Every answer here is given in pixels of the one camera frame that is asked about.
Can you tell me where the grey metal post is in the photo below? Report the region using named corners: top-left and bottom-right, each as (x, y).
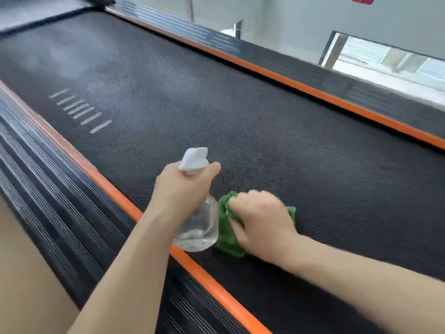
top-left (332, 33), bottom-right (350, 68)

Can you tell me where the person's left forearm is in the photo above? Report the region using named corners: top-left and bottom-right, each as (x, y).
top-left (68, 208), bottom-right (180, 334)

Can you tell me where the person's right forearm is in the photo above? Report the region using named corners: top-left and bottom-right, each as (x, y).
top-left (281, 234), bottom-right (445, 334)

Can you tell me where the clear spray bottle white trigger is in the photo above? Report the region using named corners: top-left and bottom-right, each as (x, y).
top-left (172, 147), bottom-right (220, 253)

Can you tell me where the person's right hand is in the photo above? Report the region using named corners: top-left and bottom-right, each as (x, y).
top-left (228, 189), bottom-right (299, 267)

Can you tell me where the black-framed low window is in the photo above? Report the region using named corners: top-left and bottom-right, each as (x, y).
top-left (318, 30), bottom-right (445, 112)

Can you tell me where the person's left hand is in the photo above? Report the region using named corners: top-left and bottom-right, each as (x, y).
top-left (147, 161), bottom-right (222, 226)

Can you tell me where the grey metal bracket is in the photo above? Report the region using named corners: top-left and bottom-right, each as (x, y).
top-left (186, 0), bottom-right (244, 39)

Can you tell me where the green cloth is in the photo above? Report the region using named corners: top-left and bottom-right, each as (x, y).
top-left (214, 190), bottom-right (297, 258)

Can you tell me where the black orange-striped treadmill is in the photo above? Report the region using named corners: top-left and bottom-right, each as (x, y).
top-left (0, 0), bottom-right (445, 334)

